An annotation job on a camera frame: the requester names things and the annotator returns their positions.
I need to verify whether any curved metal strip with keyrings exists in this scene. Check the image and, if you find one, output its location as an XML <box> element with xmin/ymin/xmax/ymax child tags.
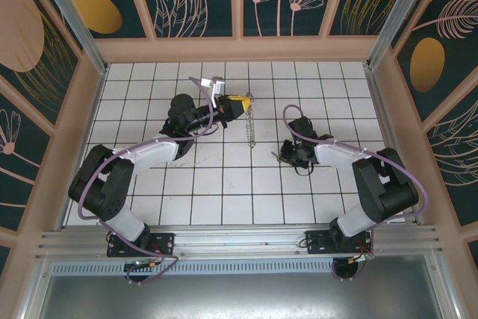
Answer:
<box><xmin>243</xmin><ymin>90</ymin><xmax>258</xmax><ymax>148</ymax></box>

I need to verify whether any brushed metal sheet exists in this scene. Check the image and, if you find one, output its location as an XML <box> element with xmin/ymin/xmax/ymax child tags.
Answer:
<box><xmin>22</xmin><ymin>273</ymin><xmax>460</xmax><ymax>319</ymax></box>

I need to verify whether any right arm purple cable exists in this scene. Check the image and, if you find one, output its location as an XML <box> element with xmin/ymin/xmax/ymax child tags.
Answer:
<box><xmin>282</xmin><ymin>104</ymin><xmax>429</xmax><ymax>230</ymax></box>

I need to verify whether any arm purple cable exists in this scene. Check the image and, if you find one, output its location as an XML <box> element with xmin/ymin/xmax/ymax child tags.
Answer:
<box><xmin>282</xmin><ymin>104</ymin><xmax>429</xmax><ymax>230</ymax></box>
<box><xmin>76</xmin><ymin>76</ymin><xmax>220</xmax><ymax>285</ymax></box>

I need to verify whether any aluminium side rail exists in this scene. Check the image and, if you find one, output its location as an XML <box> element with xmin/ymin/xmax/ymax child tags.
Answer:
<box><xmin>364</xmin><ymin>64</ymin><xmax>425</xmax><ymax>227</ymax></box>

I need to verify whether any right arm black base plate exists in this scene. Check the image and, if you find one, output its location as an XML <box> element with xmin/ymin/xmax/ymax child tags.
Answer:
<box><xmin>304</xmin><ymin>228</ymin><xmax>375</xmax><ymax>258</ymax></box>

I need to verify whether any aluminium mounting rail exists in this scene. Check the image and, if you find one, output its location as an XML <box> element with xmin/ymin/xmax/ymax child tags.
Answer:
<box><xmin>35</xmin><ymin>224</ymin><xmax>445</xmax><ymax>262</ymax></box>

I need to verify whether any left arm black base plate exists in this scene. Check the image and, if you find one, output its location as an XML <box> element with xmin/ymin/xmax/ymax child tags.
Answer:
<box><xmin>107</xmin><ymin>232</ymin><xmax>176</xmax><ymax>258</ymax></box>

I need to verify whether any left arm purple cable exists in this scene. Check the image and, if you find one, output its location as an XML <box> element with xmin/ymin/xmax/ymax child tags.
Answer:
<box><xmin>76</xmin><ymin>76</ymin><xmax>220</xmax><ymax>285</ymax></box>

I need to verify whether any base wire bundle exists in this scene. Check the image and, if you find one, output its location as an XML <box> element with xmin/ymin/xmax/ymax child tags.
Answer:
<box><xmin>331</xmin><ymin>238</ymin><xmax>376</xmax><ymax>283</ymax></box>
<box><xmin>122</xmin><ymin>258</ymin><xmax>168</xmax><ymax>285</ymax></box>

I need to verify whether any aluminium corner post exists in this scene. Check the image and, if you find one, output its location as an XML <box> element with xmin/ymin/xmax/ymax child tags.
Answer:
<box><xmin>30</xmin><ymin>0</ymin><xmax>110</xmax><ymax>75</ymax></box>
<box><xmin>366</xmin><ymin>0</ymin><xmax>449</xmax><ymax>70</ymax></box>

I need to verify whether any slotted grey cable duct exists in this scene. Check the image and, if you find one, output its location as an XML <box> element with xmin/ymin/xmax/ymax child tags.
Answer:
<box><xmin>50</xmin><ymin>258</ymin><xmax>438</xmax><ymax>276</ymax></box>

